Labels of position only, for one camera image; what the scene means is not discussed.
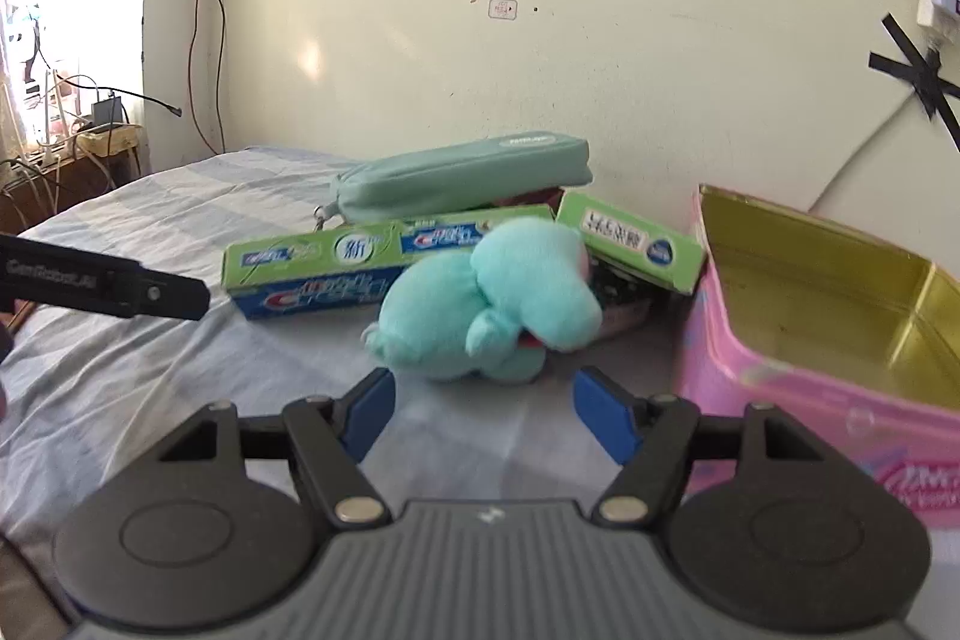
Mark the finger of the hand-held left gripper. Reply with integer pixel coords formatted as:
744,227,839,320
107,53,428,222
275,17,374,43
112,263,212,321

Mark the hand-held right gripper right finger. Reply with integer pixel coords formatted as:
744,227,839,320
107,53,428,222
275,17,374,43
572,366,830,528

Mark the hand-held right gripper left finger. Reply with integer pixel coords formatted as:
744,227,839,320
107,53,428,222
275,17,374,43
154,368,397,528

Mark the long green toothpaste box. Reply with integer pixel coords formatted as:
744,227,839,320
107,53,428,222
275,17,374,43
221,205,556,321

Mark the teal plush toy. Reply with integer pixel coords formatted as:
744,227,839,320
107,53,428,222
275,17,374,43
362,216,605,384

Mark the small green box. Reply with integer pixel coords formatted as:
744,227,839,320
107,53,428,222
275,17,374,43
556,190,707,298

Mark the pink biscuit tin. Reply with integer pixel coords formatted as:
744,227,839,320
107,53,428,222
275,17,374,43
671,182,960,532

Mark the green zipper pouch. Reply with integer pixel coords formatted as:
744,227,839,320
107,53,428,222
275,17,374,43
313,130,593,229

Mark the wooden side table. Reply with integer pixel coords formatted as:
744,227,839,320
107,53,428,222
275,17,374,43
0,149,140,236

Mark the striped blue bedsheet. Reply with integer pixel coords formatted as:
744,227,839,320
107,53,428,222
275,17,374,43
0,143,960,611

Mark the yellow cloth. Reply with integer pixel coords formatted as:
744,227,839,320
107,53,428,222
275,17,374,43
77,124,143,159

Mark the black tape cross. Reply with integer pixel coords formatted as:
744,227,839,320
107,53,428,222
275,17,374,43
868,12,960,150

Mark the thin black wall cable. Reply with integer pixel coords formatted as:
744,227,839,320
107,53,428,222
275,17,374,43
190,0,227,154

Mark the grey power strip cable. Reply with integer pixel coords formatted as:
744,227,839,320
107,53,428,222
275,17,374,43
806,85,931,214

